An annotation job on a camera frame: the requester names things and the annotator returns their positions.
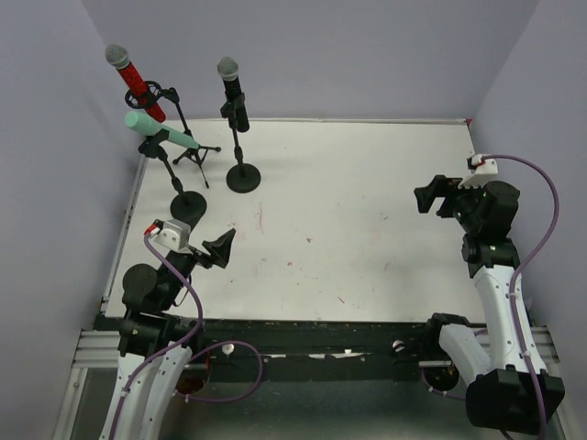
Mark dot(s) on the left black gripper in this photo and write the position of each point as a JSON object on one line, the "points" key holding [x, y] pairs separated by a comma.
{"points": [[204, 252]]}

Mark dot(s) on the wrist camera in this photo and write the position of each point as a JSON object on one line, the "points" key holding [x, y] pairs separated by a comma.
{"points": [[482, 170], [172, 234]]}

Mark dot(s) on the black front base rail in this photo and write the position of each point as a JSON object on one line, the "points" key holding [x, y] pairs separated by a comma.
{"points": [[302, 351]]}

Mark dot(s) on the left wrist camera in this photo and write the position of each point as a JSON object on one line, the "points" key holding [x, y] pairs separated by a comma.
{"points": [[172, 234]]}

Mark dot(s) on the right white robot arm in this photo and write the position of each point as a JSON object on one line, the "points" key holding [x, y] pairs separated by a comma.
{"points": [[508, 387]]}

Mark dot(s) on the black tripod shock-mount stand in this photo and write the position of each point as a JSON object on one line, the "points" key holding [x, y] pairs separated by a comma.
{"points": [[196, 156]]}

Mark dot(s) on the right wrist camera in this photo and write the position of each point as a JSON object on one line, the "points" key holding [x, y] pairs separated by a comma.
{"points": [[482, 170]]}

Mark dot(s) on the black glitter microphone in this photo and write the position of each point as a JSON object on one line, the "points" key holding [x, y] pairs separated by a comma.
{"points": [[234, 91]]}

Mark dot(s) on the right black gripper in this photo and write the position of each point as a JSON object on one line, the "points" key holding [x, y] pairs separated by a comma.
{"points": [[444, 200]]}

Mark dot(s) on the aluminium extrusion frame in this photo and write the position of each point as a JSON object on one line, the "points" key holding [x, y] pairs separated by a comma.
{"points": [[332, 234]]}

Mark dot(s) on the black round-base clip stand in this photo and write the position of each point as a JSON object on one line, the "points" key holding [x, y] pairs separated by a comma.
{"points": [[186, 206]]}

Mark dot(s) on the red microphone silver head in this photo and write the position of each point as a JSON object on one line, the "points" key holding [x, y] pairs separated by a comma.
{"points": [[135, 82]]}

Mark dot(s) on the teal toy microphone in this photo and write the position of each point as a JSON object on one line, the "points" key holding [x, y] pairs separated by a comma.
{"points": [[146, 126]]}

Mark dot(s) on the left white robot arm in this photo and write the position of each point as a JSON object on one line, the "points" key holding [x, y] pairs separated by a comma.
{"points": [[155, 345]]}

